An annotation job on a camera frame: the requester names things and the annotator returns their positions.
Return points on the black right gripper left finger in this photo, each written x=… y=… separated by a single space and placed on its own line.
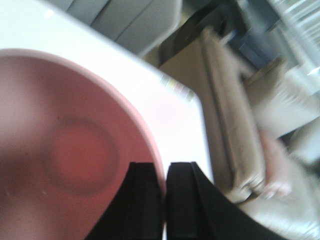
x=136 y=211

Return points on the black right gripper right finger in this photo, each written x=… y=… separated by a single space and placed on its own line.
x=197 y=210

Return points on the pink bowl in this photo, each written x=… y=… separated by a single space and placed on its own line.
x=67 y=138

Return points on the right beige upholstered chair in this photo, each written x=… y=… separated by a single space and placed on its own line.
x=136 y=25

